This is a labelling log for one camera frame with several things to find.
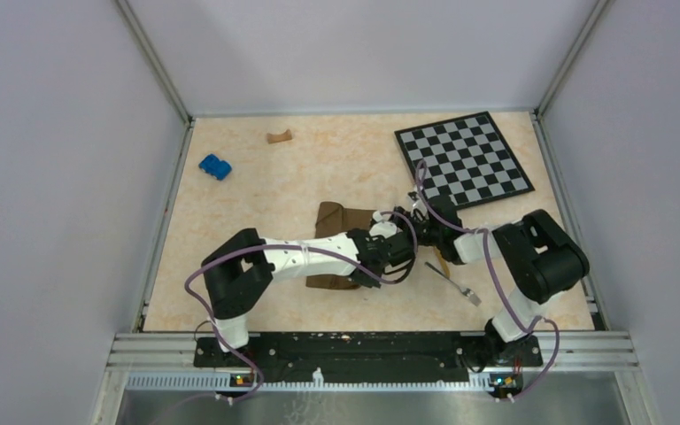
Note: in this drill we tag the black white checkerboard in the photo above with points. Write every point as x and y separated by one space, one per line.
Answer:
467 158

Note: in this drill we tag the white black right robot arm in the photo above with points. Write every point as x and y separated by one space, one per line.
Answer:
531 261

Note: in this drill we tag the small wooden arch block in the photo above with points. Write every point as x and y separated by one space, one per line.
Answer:
279 138

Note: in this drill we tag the silver metal fork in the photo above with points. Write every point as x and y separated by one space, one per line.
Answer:
466 292

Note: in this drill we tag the brown fabric napkin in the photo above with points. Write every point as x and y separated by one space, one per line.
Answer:
333 218

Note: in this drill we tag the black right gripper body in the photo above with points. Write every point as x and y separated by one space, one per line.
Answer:
426 234

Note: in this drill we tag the green wooden handled knife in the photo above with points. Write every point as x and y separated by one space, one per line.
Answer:
443 265

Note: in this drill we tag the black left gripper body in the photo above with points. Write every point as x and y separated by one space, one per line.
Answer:
369 282

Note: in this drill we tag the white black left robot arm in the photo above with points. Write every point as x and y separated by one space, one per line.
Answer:
238 273

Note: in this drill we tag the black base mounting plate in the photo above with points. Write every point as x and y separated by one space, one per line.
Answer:
371 357

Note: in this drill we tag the aluminium frame rail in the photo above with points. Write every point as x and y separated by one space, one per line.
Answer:
164 361

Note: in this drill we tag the blue toy car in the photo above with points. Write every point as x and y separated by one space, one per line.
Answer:
215 167

